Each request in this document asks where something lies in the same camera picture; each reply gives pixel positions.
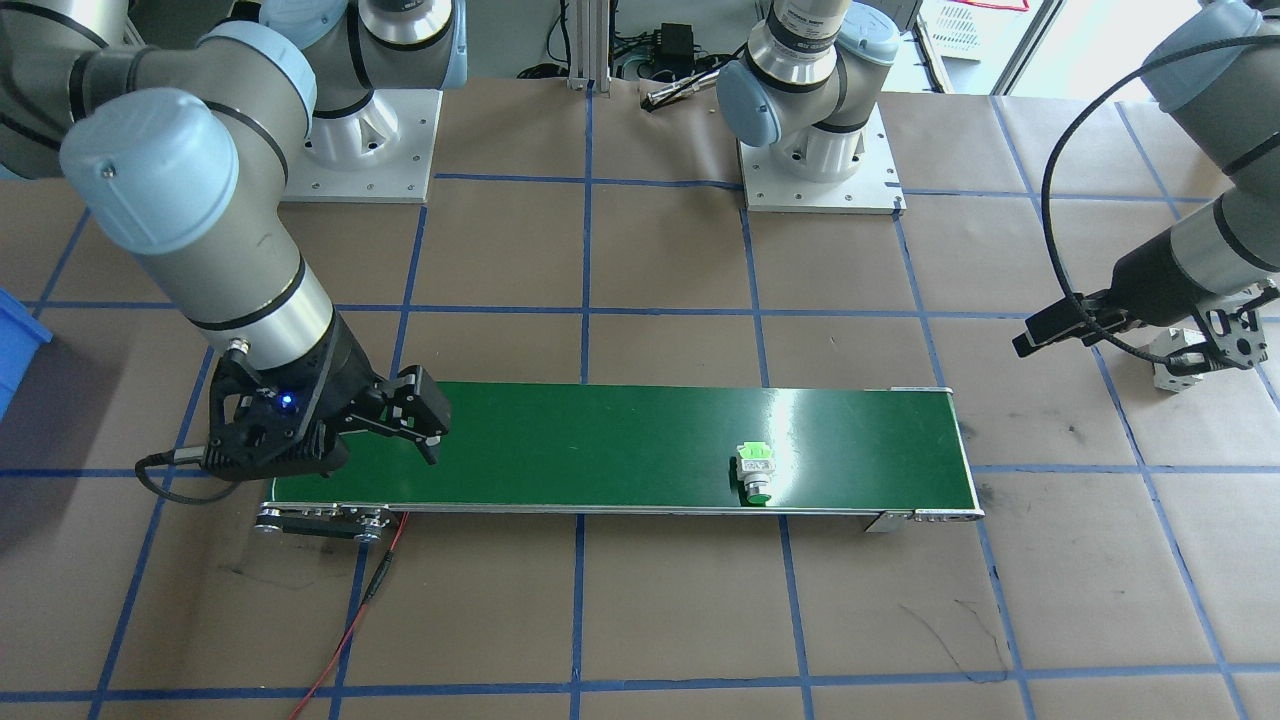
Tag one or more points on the green push button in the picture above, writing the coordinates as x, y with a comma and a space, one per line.
755, 475

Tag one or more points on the silver black cylindrical tool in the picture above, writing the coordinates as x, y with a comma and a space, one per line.
685, 90

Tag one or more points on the white square base plate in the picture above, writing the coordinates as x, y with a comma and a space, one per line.
780, 195
330, 180

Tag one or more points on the blue plastic bin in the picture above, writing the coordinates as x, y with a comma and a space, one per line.
15, 350

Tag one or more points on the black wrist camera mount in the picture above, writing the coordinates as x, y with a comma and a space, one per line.
1240, 340
255, 445

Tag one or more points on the white plastic crate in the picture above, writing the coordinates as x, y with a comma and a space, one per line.
965, 25

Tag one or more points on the green conveyor belt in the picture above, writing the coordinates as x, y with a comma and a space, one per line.
600, 450

